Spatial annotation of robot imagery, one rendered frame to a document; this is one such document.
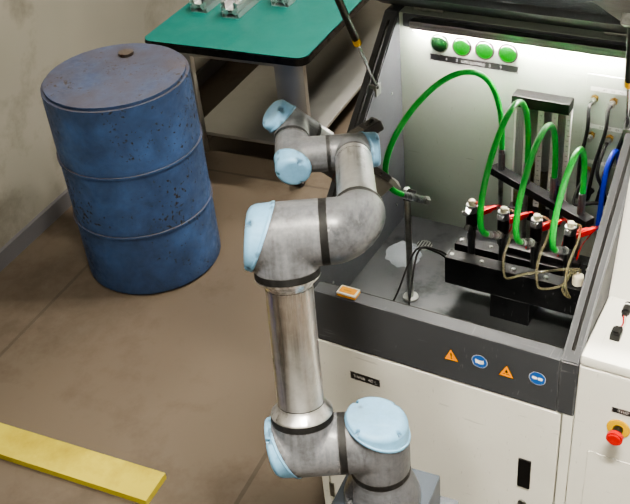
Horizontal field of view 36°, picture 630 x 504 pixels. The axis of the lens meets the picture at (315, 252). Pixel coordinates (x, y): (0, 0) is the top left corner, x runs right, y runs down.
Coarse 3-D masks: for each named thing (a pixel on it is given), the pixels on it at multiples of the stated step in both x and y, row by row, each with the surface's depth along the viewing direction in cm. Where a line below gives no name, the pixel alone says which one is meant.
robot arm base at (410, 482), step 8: (408, 472) 183; (352, 480) 185; (408, 480) 184; (416, 480) 188; (344, 488) 190; (352, 488) 187; (360, 488) 183; (368, 488) 182; (376, 488) 181; (384, 488) 181; (392, 488) 181; (400, 488) 182; (408, 488) 184; (416, 488) 187; (344, 496) 189; (352, 496) 188; (360, 496) 184; (368, 496) 183; (376, 496) 182; (384, 496) 182; (392, 496) 182; (400, 496) 183; (408, 496) 184; (416, 496) 186
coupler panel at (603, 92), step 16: (592, 80) 228; (608, 80) 226; (592, 96) 230; (608, 96) 229; (624, 96) 227; (592, 112) 233; (624, 112) 229; (592, 128) 235; (608, 128) 233; (592, 144) 238; (608, 144) 232; (592, 160) 240; (608, 176) 240
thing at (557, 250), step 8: (576, 152) 208; (584, 152) 213; (584, 160) 216; (568, 168) 205; (584, 168) 218; (568, 176) 205; (584, 176) 220; (560, 184) 205; (584, 184) 222; (560, 192) 204; (584, 192) 223; (560, 200) 204; (584, 200) 224; (560, 208) 205; (584, 208) 226; (552, 216) 205; (552, 224) 205; (552, 232) 206; (552, 240) 207; (552, 248) 209; (560, 248) 213; (568, 248) 221
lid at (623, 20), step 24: (384, 0) 240; (408, 0) 230; (432, 0) 221; (456, 0) 219; (480, 0) 216; (504, 0) 211; (528, 0) 203; (552, 0) 196; (576, 0) 189; (600, 0) 169; (624, 0) 163; (552, 24) 227; (576, 24) 218; (600, 24) 209; (624, 24) 180
